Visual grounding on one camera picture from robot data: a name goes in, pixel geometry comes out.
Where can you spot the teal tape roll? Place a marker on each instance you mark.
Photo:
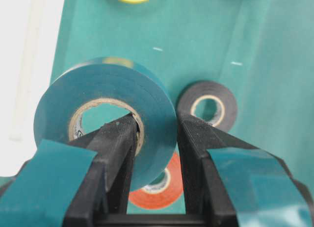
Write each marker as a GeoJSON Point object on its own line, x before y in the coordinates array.
{"type": "Point", "coordinates": [112, 87]}

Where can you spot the green table cloth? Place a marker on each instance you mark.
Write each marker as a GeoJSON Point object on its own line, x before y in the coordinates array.
{"type": "Point", "coordinates": [262, 50]}

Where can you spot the white plastic case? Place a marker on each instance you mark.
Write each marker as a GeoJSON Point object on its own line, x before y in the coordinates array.
{"type": "Point", "coordinates": [28, 37]}

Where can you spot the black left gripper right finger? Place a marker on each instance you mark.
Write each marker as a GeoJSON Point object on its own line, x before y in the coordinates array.
{"type": "Point", "coordinates": [235, 184]}

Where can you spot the orange tape roll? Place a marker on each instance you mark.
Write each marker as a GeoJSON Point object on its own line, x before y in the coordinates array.
{"type": "Point", "coordinates": [163, 195]}

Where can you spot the black tape roll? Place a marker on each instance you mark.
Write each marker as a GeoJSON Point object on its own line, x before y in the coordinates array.
{"type": "Point", "coordinates": [210, 101]}

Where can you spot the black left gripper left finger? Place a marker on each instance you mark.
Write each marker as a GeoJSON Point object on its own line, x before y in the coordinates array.
{"type": "Point", "coordinates": [65, 185]}

